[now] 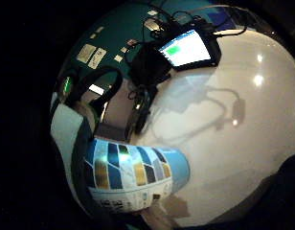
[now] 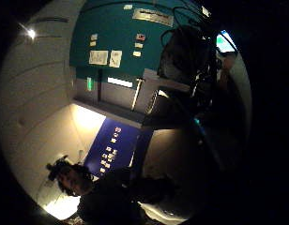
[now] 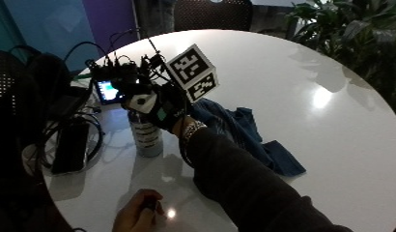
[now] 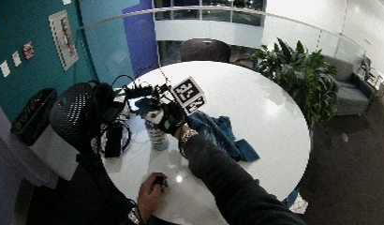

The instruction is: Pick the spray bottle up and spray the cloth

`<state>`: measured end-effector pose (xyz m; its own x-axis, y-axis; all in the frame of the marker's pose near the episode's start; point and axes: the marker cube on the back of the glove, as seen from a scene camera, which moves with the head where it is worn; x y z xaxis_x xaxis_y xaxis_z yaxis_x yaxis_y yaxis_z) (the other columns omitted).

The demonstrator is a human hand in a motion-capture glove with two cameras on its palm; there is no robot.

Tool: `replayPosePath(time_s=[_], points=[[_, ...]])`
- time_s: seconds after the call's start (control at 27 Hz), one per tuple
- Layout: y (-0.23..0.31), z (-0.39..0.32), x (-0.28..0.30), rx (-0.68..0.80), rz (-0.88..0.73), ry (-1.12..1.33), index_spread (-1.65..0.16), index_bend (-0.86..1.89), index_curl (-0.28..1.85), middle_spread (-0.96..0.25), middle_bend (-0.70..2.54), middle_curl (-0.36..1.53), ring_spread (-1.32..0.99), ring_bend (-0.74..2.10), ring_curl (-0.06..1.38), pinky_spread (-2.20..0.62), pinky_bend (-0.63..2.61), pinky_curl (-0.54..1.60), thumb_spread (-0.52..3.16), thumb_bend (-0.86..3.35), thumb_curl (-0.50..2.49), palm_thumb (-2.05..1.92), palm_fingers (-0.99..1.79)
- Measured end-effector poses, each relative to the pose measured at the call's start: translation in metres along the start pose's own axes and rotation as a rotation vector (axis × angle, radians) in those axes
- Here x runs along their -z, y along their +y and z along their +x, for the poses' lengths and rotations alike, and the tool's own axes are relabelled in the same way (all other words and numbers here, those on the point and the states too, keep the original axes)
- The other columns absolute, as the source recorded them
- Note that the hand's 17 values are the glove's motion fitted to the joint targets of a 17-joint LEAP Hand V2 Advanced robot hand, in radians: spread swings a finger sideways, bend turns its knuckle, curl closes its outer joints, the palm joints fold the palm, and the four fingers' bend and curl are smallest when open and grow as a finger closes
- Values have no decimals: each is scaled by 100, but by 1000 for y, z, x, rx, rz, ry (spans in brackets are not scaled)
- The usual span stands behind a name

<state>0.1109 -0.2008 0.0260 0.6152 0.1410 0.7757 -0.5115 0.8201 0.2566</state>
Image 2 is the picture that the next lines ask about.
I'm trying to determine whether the group of white notes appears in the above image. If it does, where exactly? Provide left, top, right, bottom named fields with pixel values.
left=99, top=126, right=122, bottom=174

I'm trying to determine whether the large white paper sheet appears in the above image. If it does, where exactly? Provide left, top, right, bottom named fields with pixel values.
left=88, top=50, right=110, bottom=67

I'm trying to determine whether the long white sign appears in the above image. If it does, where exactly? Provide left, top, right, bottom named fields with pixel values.
left=131, top=7, right=175, bottom=28

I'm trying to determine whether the round ceiling lamp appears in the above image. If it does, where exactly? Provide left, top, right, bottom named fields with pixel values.
left=23, top=26, right=39, bottom=41

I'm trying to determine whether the the person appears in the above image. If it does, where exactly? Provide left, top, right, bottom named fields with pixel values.
left=45, top=155, right=183, bottom=225

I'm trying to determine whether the black equipment with cables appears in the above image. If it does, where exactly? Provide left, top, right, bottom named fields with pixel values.
left=157, top=23, right=220, bottom=92

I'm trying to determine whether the green lit sign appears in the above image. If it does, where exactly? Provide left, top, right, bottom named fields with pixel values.
left=85, top=76, right=94, bottom=92

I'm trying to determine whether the teal notice board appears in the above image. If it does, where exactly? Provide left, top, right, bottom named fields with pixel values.
left=68, top=0, right=208, bottom=92

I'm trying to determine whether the lit monitor screen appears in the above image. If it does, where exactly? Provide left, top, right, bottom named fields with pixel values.
left=215, top=29, right=238, bottom=54

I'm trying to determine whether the blue notice board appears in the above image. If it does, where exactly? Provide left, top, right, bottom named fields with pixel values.
left=83, top=116, right=155, bottom=180

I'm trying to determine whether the white light strip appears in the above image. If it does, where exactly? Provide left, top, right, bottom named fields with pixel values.
left=106, top=76, right=134, bottom=89

